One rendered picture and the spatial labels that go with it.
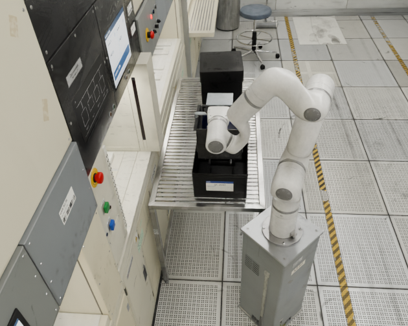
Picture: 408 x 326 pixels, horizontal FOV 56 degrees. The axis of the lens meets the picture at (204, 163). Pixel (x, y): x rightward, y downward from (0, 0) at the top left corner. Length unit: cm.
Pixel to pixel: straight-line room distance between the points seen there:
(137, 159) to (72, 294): 87
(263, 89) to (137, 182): 91
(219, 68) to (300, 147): 124
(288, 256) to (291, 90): 80
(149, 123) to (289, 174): 83
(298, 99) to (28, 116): 80
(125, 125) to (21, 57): 119
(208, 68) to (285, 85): 130
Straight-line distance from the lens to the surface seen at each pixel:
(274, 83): 134
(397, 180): 346
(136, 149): 217
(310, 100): 128
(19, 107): 93
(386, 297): 274
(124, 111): 203
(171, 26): 335
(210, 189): 197
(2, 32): 91
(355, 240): 293
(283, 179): 153
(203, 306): 253
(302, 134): 143
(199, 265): 268
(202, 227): 286
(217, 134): 154
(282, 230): 181
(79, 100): 122
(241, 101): 143
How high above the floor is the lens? 224
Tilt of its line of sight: 42 degrees down
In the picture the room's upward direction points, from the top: 3 degrees counter-clockwise
